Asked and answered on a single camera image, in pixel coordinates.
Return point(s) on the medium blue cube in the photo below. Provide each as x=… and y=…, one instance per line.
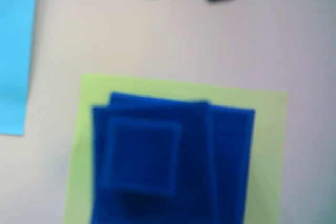
x=228, y=169

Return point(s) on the small blue cube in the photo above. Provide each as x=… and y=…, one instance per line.
x=197, y=155

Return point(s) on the tiny blue cube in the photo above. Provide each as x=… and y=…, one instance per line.
x=141, y=155

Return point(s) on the green paper square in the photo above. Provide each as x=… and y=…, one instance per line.
x=267, y=142

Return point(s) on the light blue paper square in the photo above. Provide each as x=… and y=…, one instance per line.
x=14, y=51

